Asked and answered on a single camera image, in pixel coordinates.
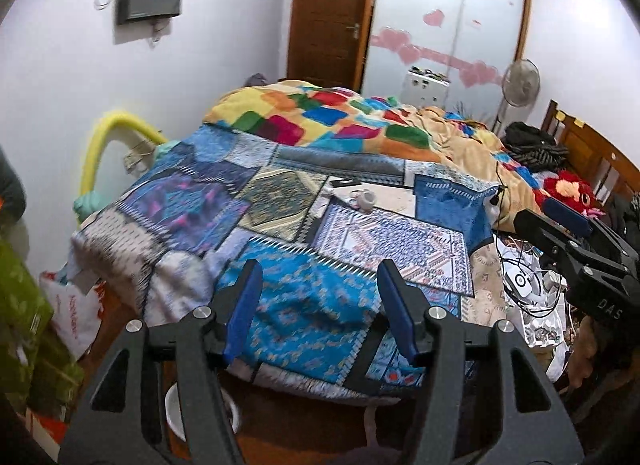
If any black rectangular strip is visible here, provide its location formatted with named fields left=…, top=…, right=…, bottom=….
left=330, top=178, right=361, bottom=188

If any white trash bowl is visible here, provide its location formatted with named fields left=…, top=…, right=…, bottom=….
left=164, top=383, right=242, bottom=442

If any person's right hand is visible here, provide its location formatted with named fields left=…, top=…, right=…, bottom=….
left=566, top=317, right=598, bottom=390

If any red plush toy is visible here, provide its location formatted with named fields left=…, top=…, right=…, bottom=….
left=533, top=169, right=604, bottom=218

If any wooden headboard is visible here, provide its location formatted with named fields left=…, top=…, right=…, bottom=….
left=540, top=100, right=640, bottom=206

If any white power adapter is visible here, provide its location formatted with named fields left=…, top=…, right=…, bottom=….
left=503, top=267, right=542, bottom=306

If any blue patchwork bedspread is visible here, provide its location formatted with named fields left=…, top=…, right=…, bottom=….
left=67, top=126, right=506, bottom=401

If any grey tape roll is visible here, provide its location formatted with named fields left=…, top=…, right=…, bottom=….
left=348, top=188, right=376, bottom=212

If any tan blanket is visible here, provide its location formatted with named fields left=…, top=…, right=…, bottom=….
left=410, top=107, right=546, bottom=233

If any standing fan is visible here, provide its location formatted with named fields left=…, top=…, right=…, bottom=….
left=491, top=58, right=540, bottom=133

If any white plastic shopping bag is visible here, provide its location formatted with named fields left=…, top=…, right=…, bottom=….
left=38, top=272, right=104, bottom=361

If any white box on wardrobe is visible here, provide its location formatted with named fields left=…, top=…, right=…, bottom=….
left=399, top=66, right=450, bottom=108

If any colourful checked blanket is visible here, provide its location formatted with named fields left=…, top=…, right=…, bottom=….
left=203, top=80, right=442, bottom=162

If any white wardrobe with pink hearts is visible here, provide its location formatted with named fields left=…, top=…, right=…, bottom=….
left=361, top=0, right=525, bottom=124

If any yellow foam tube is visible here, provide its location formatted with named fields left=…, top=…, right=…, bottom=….
left=78, top=109, right=170, bottom=198

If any dark green cushion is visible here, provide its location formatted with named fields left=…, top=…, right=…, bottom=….
left=0, top=150, right=26, bottom=223

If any brown wooden door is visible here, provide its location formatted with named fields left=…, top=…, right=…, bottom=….
left=286, top=0, right=372, bottom=89

